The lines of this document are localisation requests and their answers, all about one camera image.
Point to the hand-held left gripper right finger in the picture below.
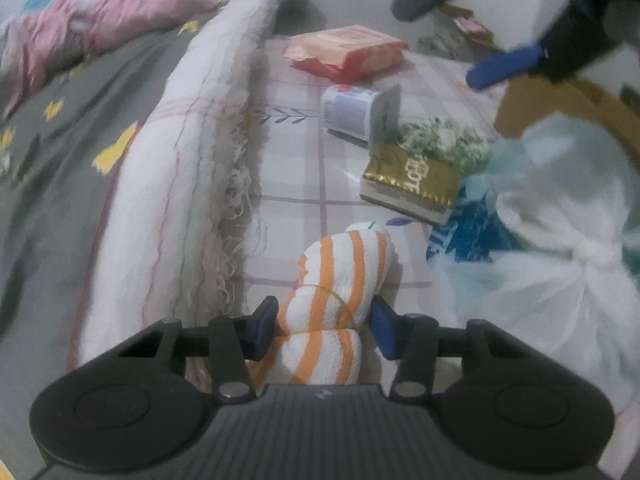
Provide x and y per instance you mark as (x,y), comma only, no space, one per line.
(382,329)

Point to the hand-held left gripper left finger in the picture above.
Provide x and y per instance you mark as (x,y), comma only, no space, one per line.
(262,329)

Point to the orange striped white towel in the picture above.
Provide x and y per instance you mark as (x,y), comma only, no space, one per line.
(325,300)

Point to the blue tissue packet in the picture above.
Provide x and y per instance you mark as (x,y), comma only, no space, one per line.
(465,235)

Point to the small cardboard box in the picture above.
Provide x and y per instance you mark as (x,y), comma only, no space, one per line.
(470,25)

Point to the yellow brown container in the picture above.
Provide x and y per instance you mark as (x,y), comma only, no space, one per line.
(550,105)

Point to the green white crochet piece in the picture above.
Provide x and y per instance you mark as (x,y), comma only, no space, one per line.
(445,140)

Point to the red wet wipes pack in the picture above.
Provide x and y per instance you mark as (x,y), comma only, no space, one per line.
(345,52)

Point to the gold packet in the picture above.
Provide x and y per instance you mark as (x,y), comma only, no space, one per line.
(410,185)

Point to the checked cartoon print bedsheet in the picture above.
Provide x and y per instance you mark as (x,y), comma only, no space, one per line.
(310,170)

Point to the white plastic bag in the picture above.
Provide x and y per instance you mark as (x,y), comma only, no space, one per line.
(550,270)

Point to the white fringed blanket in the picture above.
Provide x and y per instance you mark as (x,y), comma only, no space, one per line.
(190,160)

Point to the grey flower print bedsheet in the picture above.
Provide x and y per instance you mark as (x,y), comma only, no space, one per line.
(60,185)

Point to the pink floral quilt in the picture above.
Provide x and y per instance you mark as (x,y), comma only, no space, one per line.
(100,25)

